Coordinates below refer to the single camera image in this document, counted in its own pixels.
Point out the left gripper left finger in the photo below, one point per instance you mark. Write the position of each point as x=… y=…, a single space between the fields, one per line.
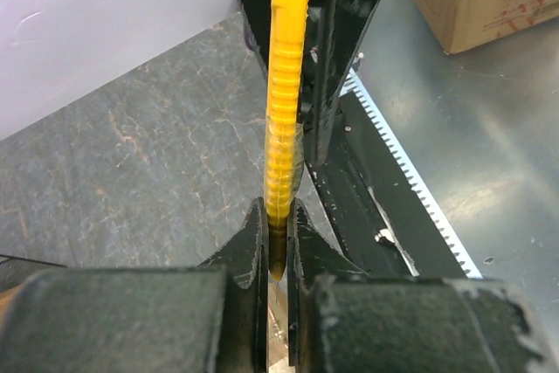
x=211 y=317

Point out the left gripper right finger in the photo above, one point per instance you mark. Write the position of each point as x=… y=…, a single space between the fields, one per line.
x=342 y=319

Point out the yellow utility knife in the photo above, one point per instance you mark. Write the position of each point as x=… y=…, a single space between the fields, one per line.
x=283 y=149

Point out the brown cardboard express box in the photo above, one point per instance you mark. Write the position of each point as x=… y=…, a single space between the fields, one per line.
x=278 y=355

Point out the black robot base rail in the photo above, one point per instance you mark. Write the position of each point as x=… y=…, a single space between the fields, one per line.
x=378 y=221

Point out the slotted cable duct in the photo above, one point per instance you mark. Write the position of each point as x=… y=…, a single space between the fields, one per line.
x=354 y=84

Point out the black wire wooden shelf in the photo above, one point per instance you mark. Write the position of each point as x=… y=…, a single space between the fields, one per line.
x=15 y=271

